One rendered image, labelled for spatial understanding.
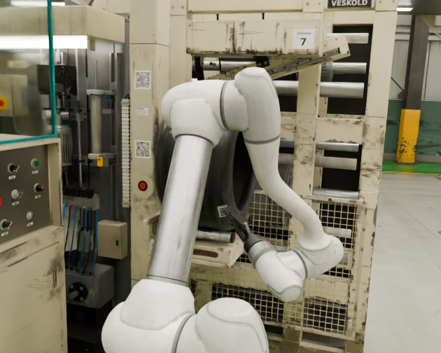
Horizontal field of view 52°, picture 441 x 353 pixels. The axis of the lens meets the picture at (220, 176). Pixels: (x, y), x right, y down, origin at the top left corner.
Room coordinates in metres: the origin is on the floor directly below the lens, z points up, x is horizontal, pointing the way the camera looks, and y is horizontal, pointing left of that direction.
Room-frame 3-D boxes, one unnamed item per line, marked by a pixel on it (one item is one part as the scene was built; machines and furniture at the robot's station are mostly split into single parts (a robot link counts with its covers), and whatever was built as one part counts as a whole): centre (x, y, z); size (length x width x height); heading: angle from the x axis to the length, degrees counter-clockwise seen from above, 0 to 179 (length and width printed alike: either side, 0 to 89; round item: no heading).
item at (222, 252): (1.79, 0.11, 0.84); 0.36 x 0.09 x 0.06; 72
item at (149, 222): (1.97, 0.24, 0.90); 0.40 x 0.03 x 0.10; 162
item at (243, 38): (2.16, -0.14, 1.71); 0.61 x 0.25 x 0.15; 72
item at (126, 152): (1.98, 0.41, 1.19); 0.05 x 0.04 x 0.48; 162
